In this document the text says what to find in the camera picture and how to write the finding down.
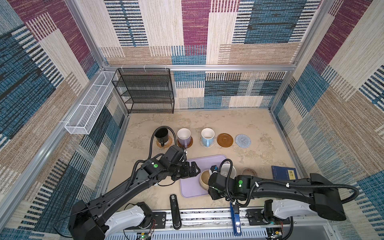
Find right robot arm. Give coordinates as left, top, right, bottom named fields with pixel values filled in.
left=208, top=159, right=360, bottom=223

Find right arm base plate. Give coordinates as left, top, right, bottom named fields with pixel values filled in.
left=246, top=208, right=291, bottom=226

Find dark blue booklet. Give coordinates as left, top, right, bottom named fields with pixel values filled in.
left=271, top=166, right=298, bottom=181

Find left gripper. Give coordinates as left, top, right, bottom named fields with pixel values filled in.
left=167, top=161, right=201, bottom=180

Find black wire mesh shelf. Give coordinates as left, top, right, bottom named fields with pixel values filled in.
left=112, top=68, right=175, bottom=114

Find grey-blue knitted round coaster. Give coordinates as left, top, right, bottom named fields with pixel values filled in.
left=235, top=134, right=252, bottom=148

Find lilac plastic tray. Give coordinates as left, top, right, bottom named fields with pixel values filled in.
left=180, top=155, right=227, bottom=198

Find white wire wall basket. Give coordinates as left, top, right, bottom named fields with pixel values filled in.
left=65, top=72, right=115, bottom=135

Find black mug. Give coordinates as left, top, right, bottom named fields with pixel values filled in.
left=155, top=127, right=169, bottom=147

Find white mug blue handle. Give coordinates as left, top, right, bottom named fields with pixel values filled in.
left=201, top=128, right=215, bottom=145

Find white mug purple outside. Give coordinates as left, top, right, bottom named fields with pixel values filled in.
left=177, top=128, right=192, bottom=147

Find woven rattan round coaster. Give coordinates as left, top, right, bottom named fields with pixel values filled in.
left=156, top=137, right=173, bottom=149

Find beige mug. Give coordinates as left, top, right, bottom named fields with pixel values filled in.
left=199, top=170, right=211, bottom=191

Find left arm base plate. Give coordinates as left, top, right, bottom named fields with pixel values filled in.
left=126, top=212, right=167, bottom=230

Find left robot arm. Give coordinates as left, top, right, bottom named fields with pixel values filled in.
left=68, top=144, right=201, bottom=240

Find multicolour braided round coaster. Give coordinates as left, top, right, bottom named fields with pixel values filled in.
left=200, top=137, right=215, bottom=148

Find black stapler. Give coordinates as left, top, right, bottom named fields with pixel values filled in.
left=170, top=194, right=182, bottom=230

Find blue stapler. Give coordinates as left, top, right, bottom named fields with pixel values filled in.
left=230, top=202, right=242, bottom=237

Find brown wooden round coaster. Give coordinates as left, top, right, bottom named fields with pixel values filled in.
left=177, top=138, right=194, bottom=149

